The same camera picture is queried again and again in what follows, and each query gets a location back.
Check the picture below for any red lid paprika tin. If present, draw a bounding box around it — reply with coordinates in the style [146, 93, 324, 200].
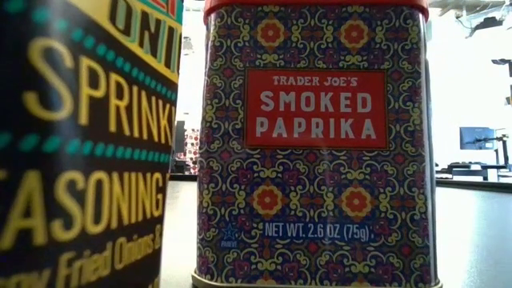
[191, 0, 441, 288]

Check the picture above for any yellow lid spice jar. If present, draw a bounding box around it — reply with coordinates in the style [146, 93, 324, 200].
[0, 0, 185, 288]

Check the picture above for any red white patterned cloth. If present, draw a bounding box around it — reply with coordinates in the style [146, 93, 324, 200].
[183, 127, 201, 176]

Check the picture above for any large black monitor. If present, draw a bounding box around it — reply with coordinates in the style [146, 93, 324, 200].
[172, 119, 187, 175]

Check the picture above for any black background desk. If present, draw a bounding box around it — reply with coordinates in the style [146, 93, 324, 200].
[434, 161, 512, 182]

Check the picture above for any black computer monitor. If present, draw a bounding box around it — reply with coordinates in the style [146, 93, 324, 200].
[458, 126, 497, 151]

